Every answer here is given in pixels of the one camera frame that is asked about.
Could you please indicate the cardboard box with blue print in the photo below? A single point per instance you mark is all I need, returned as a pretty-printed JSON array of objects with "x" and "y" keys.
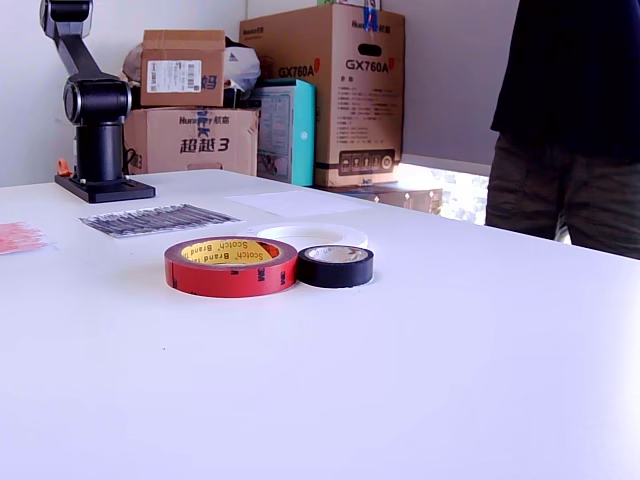
[{"x": 160, "y": 140}]

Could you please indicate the red scribbled paper sheet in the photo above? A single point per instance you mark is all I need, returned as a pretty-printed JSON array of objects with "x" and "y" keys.
[{"x": 20, "y": 237}]

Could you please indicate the blank white paper sheet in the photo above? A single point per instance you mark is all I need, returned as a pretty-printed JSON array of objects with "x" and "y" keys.
[{"x": 300, "y": 202}]

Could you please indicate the white tape roll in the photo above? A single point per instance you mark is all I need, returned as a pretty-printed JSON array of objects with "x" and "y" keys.
[{"x": 310, "y": 229}]

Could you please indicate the grey roller blind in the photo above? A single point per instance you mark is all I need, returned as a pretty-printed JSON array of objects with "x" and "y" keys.
[{"x": 450, "y": 75}]

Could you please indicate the orange clamp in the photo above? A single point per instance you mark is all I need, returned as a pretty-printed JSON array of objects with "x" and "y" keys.
[{"x": 62, "y": 167}]

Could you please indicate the cardboard box with shipping label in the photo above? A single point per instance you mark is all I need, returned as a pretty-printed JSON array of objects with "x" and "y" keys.
[{"x": 200, "y": 50}]

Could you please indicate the tall GX760A cardboard box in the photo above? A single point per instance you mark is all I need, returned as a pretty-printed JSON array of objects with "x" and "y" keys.
[{"x": 350, "y": 100}]

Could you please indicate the red Scotch tape roll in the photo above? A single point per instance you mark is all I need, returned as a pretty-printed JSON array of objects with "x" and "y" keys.
[{"x": 225, "y": 280}]

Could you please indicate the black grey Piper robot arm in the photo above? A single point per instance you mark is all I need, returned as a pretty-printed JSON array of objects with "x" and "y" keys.
[{"x": 100, "y": 145}]

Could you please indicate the person in dark shirt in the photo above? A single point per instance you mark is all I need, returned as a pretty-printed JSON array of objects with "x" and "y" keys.
[{"x": 575, "y": 100}]

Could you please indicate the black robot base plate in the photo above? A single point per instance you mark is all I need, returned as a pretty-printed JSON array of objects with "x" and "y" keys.
[{"x": 115, "y": 191}]

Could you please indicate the black scribbled paper sheet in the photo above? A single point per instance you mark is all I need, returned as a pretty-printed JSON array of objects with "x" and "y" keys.
[{"x": 160, "y": 220}]

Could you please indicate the white plastic bag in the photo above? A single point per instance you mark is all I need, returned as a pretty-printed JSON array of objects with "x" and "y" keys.
[{"x": 242, "y": 65}]

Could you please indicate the black printed box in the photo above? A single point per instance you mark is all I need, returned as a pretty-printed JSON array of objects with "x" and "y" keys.
[{"x": 400, "y": 197}]

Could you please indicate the grey plastic bag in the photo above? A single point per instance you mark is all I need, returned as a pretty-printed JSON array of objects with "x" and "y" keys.
[{"x": 132, "y": 62}]

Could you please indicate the teal box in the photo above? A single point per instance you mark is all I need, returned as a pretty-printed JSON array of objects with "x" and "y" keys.
[{"x": 305, "y": 140}]

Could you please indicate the black electrical tape roll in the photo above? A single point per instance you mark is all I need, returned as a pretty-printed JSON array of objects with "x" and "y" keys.
[{"x": 330, "y": 275}]

